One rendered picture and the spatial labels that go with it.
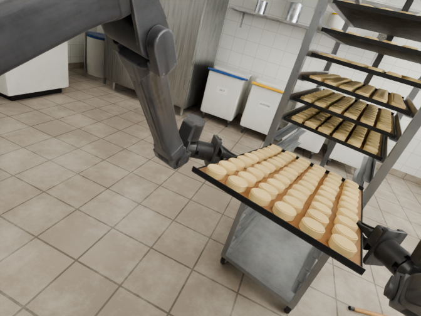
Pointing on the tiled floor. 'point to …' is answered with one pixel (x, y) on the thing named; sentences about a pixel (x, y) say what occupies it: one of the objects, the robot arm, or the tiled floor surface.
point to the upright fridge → (183, 49)
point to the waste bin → (95, 53)
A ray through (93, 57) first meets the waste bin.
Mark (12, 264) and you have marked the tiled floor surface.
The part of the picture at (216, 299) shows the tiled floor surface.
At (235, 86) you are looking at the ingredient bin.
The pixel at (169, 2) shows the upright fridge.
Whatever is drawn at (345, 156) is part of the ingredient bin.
